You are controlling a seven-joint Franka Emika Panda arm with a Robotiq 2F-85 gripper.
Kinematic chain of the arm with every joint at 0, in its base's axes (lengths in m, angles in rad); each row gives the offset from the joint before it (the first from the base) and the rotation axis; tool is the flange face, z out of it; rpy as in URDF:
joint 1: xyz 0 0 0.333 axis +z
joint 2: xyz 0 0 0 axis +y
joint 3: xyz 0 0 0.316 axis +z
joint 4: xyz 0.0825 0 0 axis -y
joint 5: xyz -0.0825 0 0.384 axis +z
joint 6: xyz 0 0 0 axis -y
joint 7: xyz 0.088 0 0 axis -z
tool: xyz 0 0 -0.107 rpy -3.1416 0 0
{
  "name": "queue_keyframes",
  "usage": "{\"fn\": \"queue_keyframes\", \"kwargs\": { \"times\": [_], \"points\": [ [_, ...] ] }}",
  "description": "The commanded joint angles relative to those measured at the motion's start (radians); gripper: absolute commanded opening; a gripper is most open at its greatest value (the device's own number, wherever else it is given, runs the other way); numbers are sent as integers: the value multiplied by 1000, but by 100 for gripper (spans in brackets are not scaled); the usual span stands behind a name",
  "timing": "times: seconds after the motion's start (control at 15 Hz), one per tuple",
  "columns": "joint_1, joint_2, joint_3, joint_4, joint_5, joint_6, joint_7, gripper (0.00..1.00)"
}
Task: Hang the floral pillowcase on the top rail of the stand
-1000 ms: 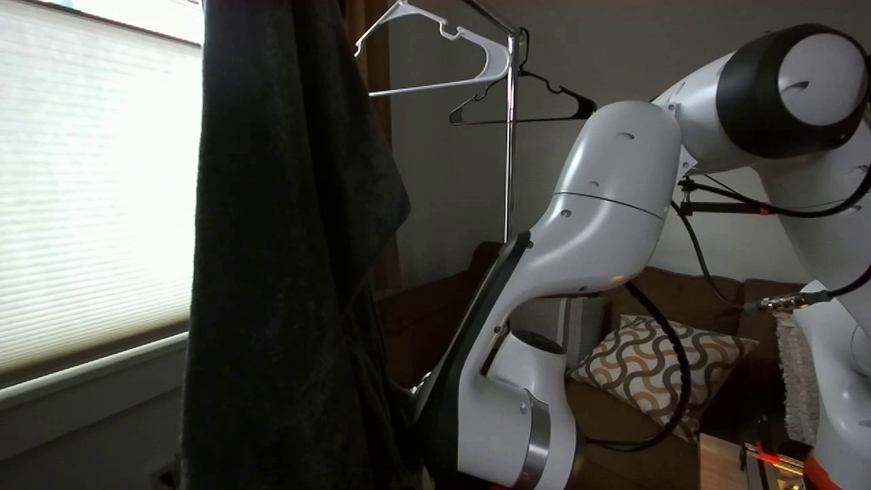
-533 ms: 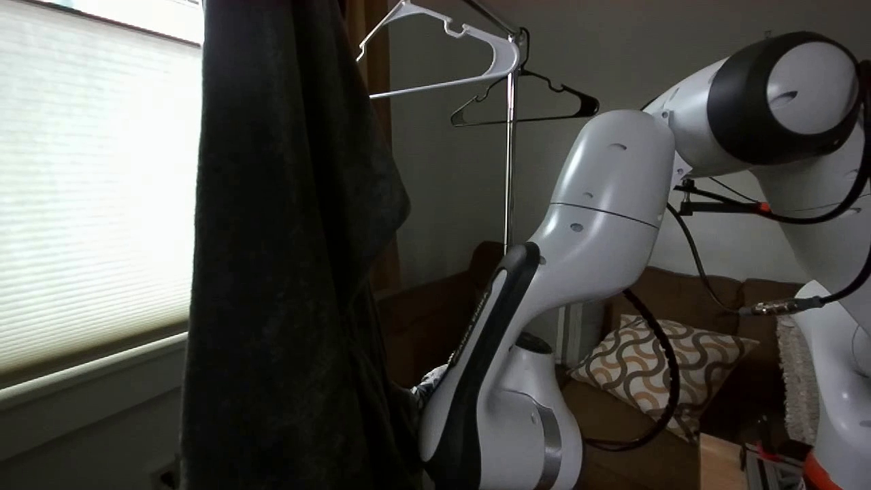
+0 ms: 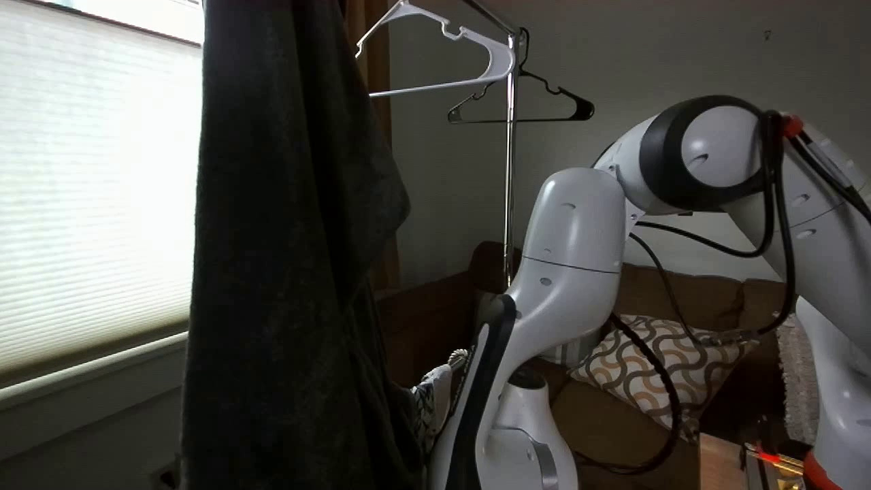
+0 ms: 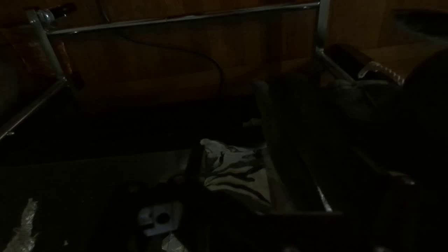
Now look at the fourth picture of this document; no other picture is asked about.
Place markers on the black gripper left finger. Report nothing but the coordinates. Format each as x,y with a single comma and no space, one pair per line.
193,201

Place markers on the metal clothes stand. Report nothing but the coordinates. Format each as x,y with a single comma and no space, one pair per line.
154,22

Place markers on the dark hanging garment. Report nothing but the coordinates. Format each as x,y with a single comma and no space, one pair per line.
420,141

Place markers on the grey cloth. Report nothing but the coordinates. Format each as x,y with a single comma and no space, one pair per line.
232,173

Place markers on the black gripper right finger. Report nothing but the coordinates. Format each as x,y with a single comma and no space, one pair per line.
364,211

